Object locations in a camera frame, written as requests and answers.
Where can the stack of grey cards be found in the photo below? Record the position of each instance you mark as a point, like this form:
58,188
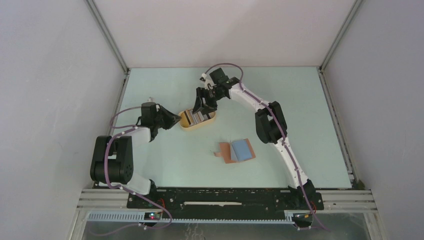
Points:
189,119

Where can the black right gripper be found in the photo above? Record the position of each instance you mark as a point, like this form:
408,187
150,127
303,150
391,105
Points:
210,106

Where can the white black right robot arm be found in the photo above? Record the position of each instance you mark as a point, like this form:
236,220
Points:
270,123

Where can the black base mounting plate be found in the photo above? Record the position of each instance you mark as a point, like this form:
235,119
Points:
263,203

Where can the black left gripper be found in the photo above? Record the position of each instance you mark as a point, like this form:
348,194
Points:
172,119

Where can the beige oval card tray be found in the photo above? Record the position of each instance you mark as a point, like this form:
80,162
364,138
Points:
196,126

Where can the aluminium frame rail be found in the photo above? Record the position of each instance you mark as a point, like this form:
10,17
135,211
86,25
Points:
335,200

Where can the white perforated cable duct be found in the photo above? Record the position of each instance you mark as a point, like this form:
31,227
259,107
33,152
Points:
145,217

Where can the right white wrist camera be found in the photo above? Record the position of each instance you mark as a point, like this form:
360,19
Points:
208,83

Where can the pink leather card holder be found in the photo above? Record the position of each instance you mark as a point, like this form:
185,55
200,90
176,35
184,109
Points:
236,151

